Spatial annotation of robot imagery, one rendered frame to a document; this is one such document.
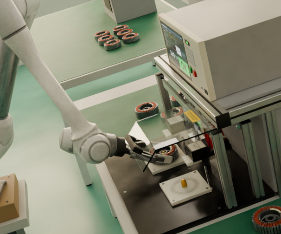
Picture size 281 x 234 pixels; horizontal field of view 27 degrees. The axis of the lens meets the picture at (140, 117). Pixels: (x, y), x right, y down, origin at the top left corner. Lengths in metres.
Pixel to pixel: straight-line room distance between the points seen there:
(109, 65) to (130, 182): 1.45
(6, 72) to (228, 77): 0.90
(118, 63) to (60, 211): 0.99
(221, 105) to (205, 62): 0.14
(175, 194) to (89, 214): 1.56
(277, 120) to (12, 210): 1.06
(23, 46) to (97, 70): 1.49
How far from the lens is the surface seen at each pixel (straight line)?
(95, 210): 3.59
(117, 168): 2.35
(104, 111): 2.94
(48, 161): 4.34
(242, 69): 1.89
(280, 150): 1.92
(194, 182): 2.11
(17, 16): 2.09
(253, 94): 1.87
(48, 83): 2.06
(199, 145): 2.05
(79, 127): 2.00
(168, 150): 2.32
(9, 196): 2.35
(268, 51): 1.91
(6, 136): 2.45
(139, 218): 2.02
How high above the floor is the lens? 1.90
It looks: 25 degrees down
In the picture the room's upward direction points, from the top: 15 degrees counter-clockwise
